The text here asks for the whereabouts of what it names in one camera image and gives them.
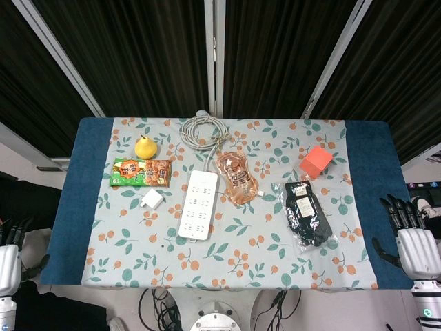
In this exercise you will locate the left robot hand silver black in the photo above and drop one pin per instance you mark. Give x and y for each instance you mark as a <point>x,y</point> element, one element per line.
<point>10,265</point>

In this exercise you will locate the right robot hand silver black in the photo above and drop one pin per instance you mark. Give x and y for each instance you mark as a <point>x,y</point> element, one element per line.
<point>420,251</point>

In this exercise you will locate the white power adapter cube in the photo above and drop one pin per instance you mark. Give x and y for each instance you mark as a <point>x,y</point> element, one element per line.
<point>153,199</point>

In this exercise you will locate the grey round robot base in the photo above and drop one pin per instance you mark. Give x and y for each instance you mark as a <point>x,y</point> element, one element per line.
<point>215,320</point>

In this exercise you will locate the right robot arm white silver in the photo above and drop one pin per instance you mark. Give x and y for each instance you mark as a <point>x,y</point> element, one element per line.
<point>429,303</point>

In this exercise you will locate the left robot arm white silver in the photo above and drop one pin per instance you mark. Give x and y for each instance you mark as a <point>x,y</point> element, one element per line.
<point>7,310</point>

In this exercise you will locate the white power strip with cable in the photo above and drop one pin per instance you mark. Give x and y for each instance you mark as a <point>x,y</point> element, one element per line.
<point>198,207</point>

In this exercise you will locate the black gloves in plastic bag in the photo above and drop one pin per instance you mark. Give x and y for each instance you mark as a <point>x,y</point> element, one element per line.
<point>305,213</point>

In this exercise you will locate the blue table cover cloth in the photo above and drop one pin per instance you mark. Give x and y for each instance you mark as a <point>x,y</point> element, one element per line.
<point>86,165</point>

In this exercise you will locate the orange red cube box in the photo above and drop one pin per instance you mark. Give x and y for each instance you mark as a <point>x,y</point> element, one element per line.
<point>315,162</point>

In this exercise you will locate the green orange snack packet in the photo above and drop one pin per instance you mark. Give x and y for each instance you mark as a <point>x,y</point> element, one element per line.
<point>141,172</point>

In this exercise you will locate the yellow pear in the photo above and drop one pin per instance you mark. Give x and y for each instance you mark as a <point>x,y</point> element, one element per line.
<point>146,149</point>

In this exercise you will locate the floral leaf print tablecloth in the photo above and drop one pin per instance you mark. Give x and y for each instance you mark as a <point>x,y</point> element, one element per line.
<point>241,255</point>

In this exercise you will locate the black pleated curtain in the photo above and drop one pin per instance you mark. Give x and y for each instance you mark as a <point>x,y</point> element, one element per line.
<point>396,69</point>
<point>282,51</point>
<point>27,86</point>
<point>138,51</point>

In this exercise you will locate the orange drink pouch with spout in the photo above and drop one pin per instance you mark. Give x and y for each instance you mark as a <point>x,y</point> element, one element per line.
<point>237,179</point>

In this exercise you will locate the white metal frame post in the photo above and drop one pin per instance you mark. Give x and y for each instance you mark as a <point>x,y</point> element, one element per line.
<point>336,55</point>
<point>58,55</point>
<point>214,51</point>

